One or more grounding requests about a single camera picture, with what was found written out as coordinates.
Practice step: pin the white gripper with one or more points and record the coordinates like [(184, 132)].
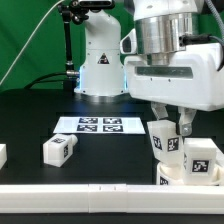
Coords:
[(191, 80)]

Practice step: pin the round white stool seat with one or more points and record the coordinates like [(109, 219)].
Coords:
[(171, 175)]

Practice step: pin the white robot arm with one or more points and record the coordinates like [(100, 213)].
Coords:
[(163, 59)]

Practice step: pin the white right fence bar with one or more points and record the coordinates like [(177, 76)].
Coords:
[(219, 157)]

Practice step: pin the white fence bar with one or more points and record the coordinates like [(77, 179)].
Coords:
[(115, 198), (219, 157), (3, 155)]

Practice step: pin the paper sheet with markers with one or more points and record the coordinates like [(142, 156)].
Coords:
[(100, 125)]

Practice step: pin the white front fence bar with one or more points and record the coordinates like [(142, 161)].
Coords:
[(115, 198)]

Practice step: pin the white left fence bar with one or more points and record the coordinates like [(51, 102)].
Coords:
[(3, 155)]

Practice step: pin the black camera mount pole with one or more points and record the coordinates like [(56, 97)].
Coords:
[(76, 12)]

